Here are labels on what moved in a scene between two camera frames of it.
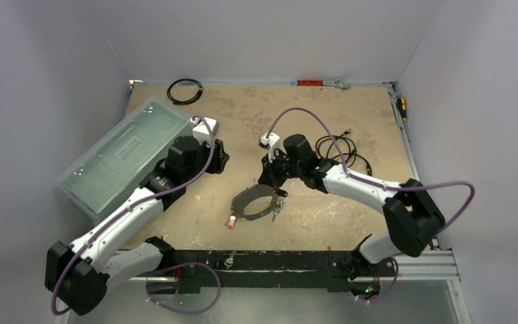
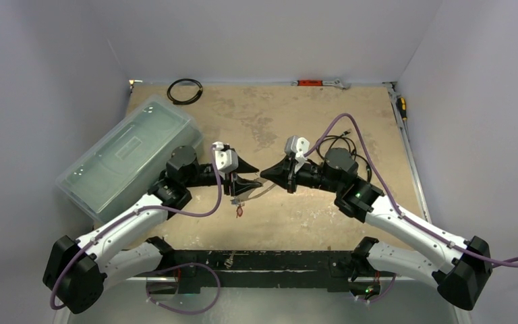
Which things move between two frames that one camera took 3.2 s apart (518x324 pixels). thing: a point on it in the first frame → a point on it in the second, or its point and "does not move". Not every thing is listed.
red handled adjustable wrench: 320,83 does not move
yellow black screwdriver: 401,104 does not move
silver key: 229,261 does not move
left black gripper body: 214,165 → 226,180
